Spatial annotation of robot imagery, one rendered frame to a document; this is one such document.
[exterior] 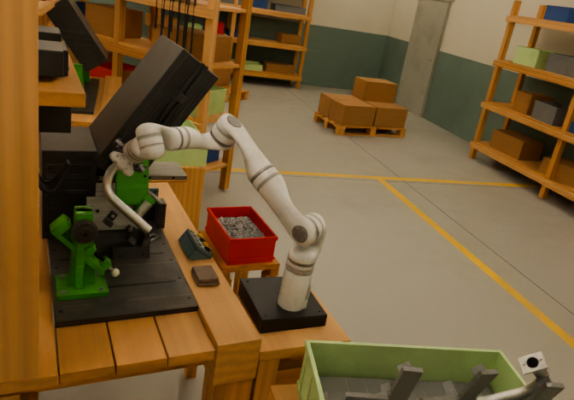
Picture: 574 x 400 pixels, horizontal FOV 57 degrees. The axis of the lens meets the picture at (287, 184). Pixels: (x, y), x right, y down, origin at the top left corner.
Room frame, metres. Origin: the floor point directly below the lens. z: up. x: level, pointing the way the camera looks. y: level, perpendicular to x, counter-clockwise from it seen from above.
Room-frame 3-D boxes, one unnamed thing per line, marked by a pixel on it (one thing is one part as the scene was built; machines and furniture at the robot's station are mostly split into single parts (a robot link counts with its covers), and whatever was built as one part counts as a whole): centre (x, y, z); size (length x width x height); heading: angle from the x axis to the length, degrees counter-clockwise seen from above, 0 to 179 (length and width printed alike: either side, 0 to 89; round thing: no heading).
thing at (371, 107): (8.21, -0.96, 0.37); 1.20 x 0.80 x 0.74; 118
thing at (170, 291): (1.83, 0.66, 0.89); 1.10 x 0.42 x 0.02; 28
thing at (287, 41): (10.50, 1.64, 1.12); 3.16 x 0.54 x 2.24; 110
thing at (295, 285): (1.55, -0.08, 0.99); 0.09 x 0.09 x 0.17; 23
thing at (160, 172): (1.95, 0.60, 1.11); 0.39 x 0.16 x 0.03; 118
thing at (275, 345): (1.55, -0.08, 0.83); 0.32 x 0.32 x 0.04; 26
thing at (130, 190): (1.80, 0.57, 1.17); 0.13 x 0.12 x 0.20; 28
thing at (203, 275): (1.61, 0.23, 0.91); 0.10 x 0.08 x 0.03; 26
